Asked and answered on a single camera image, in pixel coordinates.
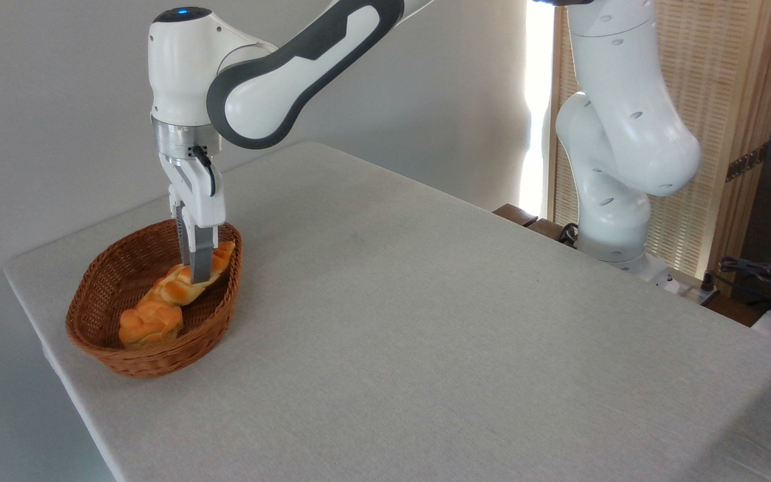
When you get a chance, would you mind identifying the brown wicker basket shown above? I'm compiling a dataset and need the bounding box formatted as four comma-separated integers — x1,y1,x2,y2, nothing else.
66,217,244,379

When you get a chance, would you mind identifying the long braided bread loaf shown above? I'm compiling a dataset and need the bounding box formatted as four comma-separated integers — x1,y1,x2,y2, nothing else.
139,240,236,307

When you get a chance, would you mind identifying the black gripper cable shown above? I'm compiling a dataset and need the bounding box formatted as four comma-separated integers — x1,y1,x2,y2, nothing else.
190,145,217,197

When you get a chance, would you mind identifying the dark brown wooden furniture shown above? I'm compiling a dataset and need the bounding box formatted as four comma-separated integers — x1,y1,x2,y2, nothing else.
493,204,580,248

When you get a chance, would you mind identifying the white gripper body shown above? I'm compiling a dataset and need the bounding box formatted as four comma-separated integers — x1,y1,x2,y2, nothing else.
158,153,227,228

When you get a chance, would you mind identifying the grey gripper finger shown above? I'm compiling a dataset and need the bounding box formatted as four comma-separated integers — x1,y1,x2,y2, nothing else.
169,186,193,267
188,224,219,283

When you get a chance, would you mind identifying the light grey tablecloth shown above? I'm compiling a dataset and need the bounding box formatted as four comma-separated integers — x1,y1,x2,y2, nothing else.
3,141,771,482

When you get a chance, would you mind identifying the round golden bread bun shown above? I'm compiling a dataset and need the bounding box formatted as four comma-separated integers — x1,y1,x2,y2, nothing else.
118,298,184,350

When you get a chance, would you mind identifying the black cable bundle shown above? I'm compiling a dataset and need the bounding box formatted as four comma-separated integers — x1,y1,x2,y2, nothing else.
717,256,771,315

